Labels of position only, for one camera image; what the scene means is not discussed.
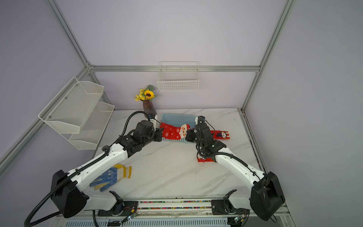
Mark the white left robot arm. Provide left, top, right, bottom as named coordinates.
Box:
left=24, top=112, right=162, bottom=227

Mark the light blue plastic basket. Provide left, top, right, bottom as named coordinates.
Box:
left=160, top=113, right=198, bottom=143

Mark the dark glass vase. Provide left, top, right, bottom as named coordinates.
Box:
left=142, top=100, right=157, bottom=119

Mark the white mesh upper shelf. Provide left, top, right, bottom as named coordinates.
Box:
left=38, top=77, right=104, bottom=134

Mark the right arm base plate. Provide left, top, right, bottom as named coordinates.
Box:
left=211, top=189, right=250, bottom=215

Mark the yellow sunflower bouquet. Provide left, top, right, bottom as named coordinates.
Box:
left=135, top=85, right=156, bottom=101

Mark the white mesh lower shelf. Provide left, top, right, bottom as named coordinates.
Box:
left=68, top=102, right=114, bottom=150

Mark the red snowflake sock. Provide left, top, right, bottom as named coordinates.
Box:
left=159, top=123, right=191, bottom=141

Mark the yellow blue sock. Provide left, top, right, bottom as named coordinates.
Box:
left=89, top=163, right=132, bottom=192

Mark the white wire wall basket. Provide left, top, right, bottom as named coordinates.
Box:
left=157, top=61, right=199, bottom=92

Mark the white mesh shelf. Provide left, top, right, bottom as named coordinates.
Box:
left=38, top=77, right=104, bottom=134
left=68, top=102, right=114, bottom=150

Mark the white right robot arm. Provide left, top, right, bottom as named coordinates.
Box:
left=185, top=116, right=285, bottom=222

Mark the aluminium front rail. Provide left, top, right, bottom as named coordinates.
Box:
left=52, top=198, right=295, bottom=227

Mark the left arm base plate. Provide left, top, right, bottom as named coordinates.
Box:
left=97, top=191, right=139, bottom=217

